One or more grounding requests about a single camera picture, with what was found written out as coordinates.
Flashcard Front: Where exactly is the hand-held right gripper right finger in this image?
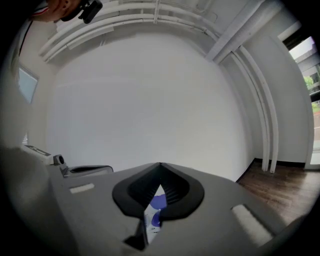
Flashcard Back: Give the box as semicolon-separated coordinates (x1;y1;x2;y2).
148;162;288;256

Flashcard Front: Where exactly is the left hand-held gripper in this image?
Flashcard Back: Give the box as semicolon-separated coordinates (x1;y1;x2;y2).
23;144;114;179

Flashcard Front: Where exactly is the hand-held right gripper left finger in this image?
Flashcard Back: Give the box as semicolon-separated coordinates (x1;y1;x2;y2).
49;162;161;256

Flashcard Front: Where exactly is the clear plastic packet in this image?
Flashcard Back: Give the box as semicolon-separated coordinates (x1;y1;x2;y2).
143;184;168;245

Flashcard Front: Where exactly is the frosted glass partition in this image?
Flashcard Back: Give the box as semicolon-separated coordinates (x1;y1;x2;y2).
18;64;40;105

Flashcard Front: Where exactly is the white ceiling pipe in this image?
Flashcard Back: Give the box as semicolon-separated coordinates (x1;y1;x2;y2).
42;18;221;63
38;12;221;57

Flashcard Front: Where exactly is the person's face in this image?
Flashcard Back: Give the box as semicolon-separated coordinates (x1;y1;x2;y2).
47;0;83;22

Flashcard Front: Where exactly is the white printed sweatshirt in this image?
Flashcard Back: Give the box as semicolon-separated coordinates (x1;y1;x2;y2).
9;3;52;76

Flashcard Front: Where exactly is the black-framed window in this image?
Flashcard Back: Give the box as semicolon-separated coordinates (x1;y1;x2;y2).
277;22;320;171

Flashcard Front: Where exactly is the white ceiling beam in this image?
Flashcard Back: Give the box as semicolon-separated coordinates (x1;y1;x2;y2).
204;0;266;65

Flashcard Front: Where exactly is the white wall pipe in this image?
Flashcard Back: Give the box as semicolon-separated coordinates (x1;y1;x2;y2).
231;48;271;173
238;44;280;174

